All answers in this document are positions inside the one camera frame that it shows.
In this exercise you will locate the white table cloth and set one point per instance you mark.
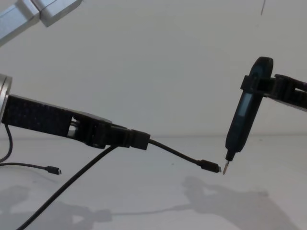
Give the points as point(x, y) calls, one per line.
point(153, 201)

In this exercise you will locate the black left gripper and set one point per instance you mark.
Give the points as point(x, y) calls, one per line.
point(36, 115)

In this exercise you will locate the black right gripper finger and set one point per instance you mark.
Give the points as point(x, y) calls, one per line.
point(284, 82)
point(259, 83)

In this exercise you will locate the black electric screwdriver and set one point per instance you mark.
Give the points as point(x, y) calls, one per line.
point(244, 112)

